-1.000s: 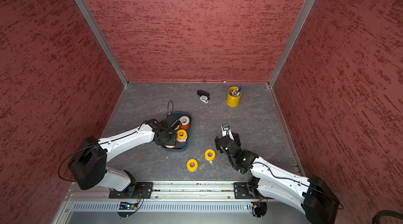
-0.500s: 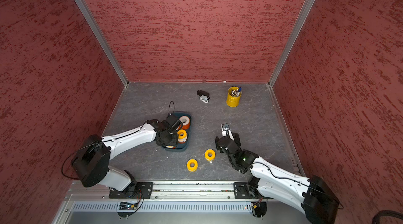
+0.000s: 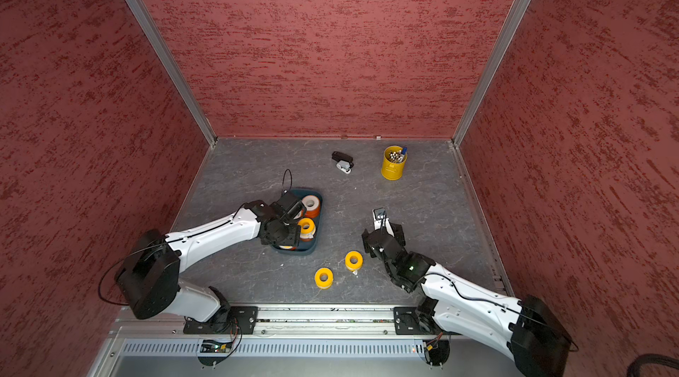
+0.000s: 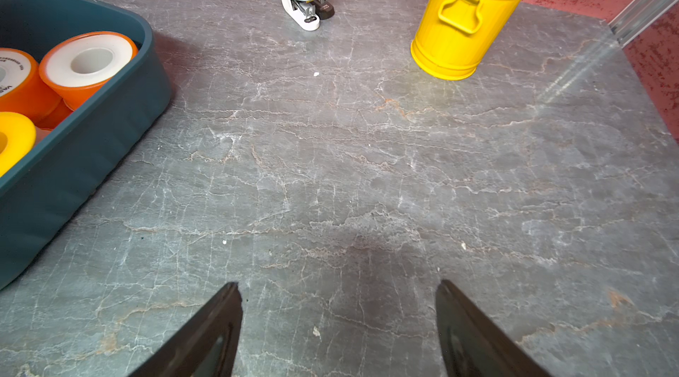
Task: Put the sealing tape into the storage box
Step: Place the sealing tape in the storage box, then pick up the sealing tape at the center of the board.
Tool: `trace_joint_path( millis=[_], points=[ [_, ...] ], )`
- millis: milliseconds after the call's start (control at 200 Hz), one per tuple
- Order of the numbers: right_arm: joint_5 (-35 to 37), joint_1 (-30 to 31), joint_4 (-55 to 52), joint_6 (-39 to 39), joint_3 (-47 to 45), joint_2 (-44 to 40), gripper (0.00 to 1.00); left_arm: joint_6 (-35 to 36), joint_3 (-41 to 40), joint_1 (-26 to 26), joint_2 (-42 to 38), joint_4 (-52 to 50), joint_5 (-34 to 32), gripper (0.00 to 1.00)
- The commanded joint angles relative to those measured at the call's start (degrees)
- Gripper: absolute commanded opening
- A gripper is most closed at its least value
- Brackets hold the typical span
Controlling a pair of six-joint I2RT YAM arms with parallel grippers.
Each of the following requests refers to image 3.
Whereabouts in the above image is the teal storage box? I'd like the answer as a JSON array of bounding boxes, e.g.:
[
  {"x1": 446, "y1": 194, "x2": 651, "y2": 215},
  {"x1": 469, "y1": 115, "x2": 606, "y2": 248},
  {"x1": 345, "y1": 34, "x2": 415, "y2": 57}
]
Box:
[{"x1": 272, "y1": 189, "x2": 323, "y2": 256}]

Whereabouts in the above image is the orange sealing tape roll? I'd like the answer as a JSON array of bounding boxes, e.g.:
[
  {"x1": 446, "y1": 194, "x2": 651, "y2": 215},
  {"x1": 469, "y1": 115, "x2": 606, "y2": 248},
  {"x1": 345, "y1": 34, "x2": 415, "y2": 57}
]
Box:
[{"x1": 302, "y1": 195, "x2": 321, "y2": 219}]

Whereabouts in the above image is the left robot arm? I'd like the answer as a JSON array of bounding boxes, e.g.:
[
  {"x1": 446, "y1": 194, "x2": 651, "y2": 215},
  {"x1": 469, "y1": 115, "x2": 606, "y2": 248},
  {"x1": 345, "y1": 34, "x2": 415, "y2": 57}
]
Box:
[{"x1": 114, "y1": 191, "x2": 306, "y2": 333}]

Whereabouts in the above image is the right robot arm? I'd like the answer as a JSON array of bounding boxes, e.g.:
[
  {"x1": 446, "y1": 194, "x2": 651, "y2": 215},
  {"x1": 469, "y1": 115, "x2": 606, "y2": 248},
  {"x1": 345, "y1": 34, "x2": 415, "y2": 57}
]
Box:
[{"x1": 362, "y1": 225, "x2": 575, "y2": 376}]

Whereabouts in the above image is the yellow pen cup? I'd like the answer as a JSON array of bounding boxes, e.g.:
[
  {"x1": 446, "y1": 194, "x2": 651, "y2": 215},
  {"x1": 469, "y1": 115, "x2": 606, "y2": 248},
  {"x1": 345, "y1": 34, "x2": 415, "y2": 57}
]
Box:
[{"x1": 381, "y1": 145, "x2": 408, "y2": 181}]

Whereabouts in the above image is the black white stapler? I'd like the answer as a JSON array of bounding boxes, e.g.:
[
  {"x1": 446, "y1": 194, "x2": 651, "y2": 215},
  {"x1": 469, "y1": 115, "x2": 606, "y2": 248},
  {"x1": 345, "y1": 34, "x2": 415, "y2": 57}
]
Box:
[{"x1": 332, "y1": 151, "x2": 354, "y2": 175}]

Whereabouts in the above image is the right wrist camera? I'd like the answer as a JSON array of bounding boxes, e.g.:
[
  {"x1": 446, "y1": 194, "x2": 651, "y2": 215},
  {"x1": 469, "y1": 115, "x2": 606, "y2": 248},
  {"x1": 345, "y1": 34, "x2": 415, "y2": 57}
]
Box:
[{"x1": 372, "y1": 208, "x2": 394, "y2": 236}]

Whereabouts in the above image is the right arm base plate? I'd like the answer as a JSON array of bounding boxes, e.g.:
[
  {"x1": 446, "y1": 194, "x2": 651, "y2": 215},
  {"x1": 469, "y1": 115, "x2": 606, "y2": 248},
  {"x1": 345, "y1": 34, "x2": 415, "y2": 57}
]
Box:
[{"x1": 393, "y1": 306, "x2": 458, "y2": 336}]

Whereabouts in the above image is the aluminium front rail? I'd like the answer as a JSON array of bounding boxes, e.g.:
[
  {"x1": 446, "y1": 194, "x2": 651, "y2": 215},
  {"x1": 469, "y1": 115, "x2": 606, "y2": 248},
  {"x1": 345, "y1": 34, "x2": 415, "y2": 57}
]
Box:
[{"x1": 107, "y1": 304, "x2": 398, "y2": 338}]

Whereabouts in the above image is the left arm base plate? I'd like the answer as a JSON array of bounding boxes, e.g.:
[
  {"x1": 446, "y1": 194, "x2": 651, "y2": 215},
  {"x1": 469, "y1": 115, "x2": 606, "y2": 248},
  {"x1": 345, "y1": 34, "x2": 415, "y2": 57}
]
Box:
[{"x1": 183, "y1": 306, "x2": 259, "y2": 335}]

